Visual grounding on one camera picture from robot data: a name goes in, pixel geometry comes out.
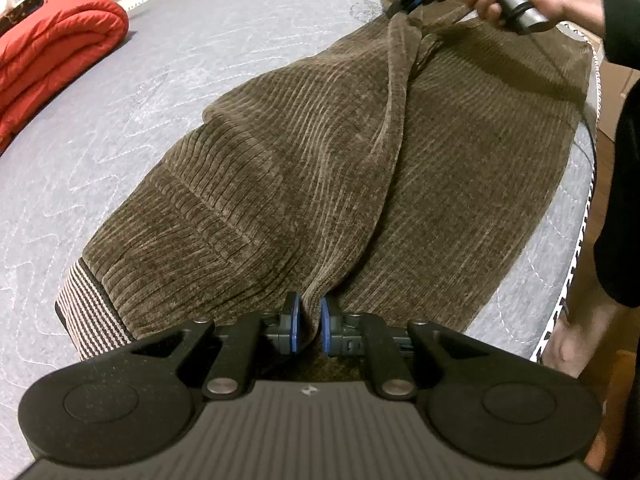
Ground person bare leg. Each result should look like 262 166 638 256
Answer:
541 238 626 378

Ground person black sleeve forearm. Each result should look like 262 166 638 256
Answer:
602 0 640 70

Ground brown corduroy pants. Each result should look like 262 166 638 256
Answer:
56 1 592 380

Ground red folded blanket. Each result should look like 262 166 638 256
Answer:
1 0 129 150

